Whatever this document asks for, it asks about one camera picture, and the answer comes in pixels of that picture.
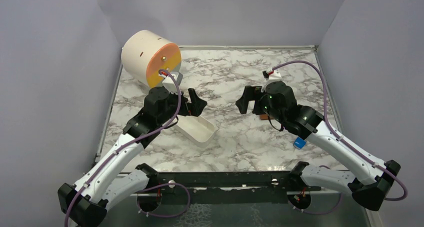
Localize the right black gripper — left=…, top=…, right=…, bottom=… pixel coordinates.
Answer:
left=236, top=84, right=285, bottom=124

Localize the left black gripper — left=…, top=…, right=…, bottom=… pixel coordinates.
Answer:
left=157, top=86, right=207, bottom=126

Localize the brown leather card holder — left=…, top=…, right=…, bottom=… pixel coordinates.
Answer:
left=259, top=114, right=271, bottom=121

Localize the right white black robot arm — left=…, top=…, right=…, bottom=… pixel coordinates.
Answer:
left=235, top=81, right=401, bottom=211

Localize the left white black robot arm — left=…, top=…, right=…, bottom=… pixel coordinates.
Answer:
left=57, top=87, right=207, bottom=227

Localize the white rectangular plastic tray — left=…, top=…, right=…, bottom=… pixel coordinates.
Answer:
left=173, top=116, right=216, bottom=148

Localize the small blue object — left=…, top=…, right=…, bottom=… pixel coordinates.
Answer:
left=293, top=137, right=307, bottom=149

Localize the round cream drawer cabinet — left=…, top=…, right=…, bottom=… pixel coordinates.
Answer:
left=121, top=30, right=182, bottom=88

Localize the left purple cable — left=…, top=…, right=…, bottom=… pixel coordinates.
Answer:
left=63, top=69, right=183, bottom=227

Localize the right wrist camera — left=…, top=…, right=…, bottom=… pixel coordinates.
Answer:
left=262, top=69, right=282, bottom=89

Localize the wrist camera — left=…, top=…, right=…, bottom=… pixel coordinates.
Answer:
left=262, top=69, right=282, bottom=89
left=159, top=71, right=183, bottom=94

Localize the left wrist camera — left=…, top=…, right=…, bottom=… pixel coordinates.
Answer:
left=159, top=71, right=183, bottom=94

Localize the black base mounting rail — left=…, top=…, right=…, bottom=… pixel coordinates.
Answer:
left=136, top=170, right=321, bottom=208

